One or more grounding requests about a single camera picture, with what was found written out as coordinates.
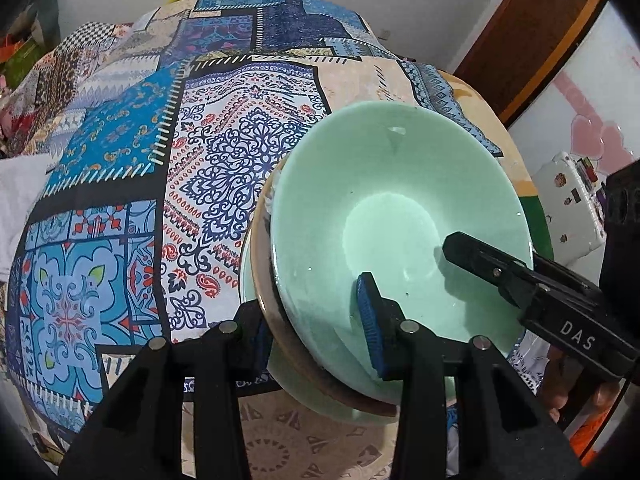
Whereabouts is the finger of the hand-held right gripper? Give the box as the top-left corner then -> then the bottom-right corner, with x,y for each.
442,231 -> 606,311

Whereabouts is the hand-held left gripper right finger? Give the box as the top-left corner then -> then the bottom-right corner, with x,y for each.
356,272 -> 586,480

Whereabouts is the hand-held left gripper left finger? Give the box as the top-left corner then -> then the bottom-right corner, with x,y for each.
57,300 -> 273,480

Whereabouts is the green plate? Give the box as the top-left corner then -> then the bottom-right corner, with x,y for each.
240,237 -> 456,428

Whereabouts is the pink bowl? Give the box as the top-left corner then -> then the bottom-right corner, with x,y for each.
251,195 -> 401,417

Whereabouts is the green bowl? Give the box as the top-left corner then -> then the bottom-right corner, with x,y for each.
270,101 -> 535,406

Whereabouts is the person's right hand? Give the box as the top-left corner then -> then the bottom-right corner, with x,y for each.
545,347 -> 623,423

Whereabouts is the white case with stickers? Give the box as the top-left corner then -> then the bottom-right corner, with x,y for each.
530,152 -> 608,261

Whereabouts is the orange cloth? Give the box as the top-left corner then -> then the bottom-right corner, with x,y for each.
567,400 -> 618,453

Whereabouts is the white heart-sticker sliding door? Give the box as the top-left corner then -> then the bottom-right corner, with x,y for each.
505,0 -> 640,181

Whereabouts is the patchwork printed blanket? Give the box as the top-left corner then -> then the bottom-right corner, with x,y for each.
0,0 -> 541,480

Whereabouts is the brown wooden door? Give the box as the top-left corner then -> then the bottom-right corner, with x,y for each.
452,0 -> 608,128

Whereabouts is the white cloth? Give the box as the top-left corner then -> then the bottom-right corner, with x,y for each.
0,157 -> 51,281

